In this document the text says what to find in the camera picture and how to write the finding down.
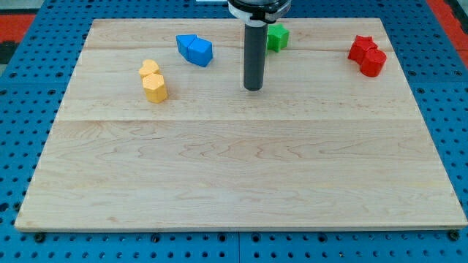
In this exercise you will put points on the light wooden board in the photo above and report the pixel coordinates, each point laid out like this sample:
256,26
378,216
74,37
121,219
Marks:
321,147

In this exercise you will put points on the blue pentagon block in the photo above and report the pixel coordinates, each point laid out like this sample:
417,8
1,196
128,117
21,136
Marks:
200,52

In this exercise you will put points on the yellow heart block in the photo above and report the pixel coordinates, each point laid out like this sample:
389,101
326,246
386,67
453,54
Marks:
148,67

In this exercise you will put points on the yellow hexagon block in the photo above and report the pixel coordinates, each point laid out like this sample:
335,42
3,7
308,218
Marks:
154,87

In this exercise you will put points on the red star block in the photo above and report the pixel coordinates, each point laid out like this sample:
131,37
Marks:
360,47

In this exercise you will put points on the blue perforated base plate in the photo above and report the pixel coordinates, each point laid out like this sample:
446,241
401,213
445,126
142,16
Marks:
36,78

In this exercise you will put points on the red cylinder block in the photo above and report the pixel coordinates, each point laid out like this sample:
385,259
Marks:
373,62

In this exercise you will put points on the blue triangle block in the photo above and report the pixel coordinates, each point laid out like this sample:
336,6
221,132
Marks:
183,42

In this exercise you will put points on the green star block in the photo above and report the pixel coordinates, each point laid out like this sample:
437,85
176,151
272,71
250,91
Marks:
278,37

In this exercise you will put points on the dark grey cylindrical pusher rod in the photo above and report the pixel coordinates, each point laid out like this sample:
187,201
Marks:
255,44

